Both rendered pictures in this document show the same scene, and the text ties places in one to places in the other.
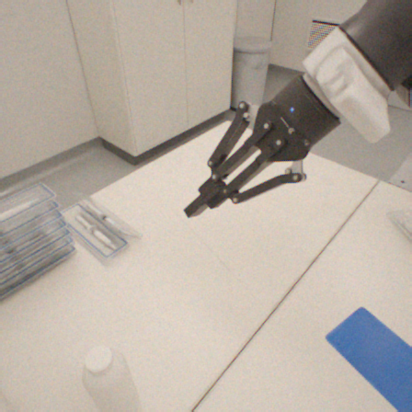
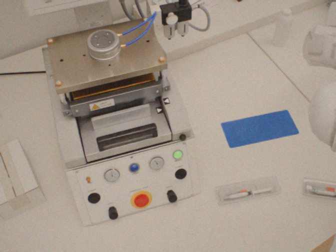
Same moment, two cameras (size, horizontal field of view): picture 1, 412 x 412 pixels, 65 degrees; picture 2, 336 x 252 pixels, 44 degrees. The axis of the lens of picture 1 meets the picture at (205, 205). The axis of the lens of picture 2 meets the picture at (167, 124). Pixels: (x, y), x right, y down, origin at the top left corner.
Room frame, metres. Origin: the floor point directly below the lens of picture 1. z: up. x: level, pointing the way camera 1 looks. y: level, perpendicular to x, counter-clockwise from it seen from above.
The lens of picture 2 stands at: (0.22, -1.10, 1.83)
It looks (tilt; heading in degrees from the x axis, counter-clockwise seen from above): 54 degrees down; 114
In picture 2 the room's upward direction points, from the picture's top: 2 degrees counter-clockwise
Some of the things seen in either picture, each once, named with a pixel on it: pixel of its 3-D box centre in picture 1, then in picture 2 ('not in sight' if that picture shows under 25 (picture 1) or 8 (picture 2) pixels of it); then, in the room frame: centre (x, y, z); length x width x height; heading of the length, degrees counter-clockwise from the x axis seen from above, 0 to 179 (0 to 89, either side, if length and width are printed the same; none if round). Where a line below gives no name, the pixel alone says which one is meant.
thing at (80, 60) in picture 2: not in sight; (111, 47); (-0.22, -0.43, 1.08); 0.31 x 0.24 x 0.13; 38
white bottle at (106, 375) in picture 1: (111, 383); (283, 27); (0.15, 0.11, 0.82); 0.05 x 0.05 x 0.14
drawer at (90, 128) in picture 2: not in sight; (116, 100); (-0.19, -0.50, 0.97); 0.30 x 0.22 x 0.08; 128
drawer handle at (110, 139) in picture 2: not in sight; (127, 136); (-0.10, -0.61, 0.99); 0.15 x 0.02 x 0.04; 38
